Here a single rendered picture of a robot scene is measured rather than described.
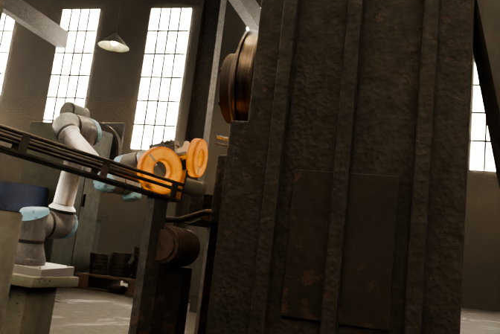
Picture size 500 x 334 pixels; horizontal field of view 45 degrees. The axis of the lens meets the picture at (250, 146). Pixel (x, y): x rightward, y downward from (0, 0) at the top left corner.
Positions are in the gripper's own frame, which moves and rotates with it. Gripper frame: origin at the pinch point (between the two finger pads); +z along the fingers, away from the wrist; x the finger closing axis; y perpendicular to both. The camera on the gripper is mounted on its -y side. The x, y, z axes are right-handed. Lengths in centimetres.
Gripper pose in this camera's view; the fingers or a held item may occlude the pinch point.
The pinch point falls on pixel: (197, 152)
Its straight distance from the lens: 238.8
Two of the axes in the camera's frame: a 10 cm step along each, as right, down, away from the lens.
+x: 2.7, 1.9, 9.4
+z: 9.5, -2.0, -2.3
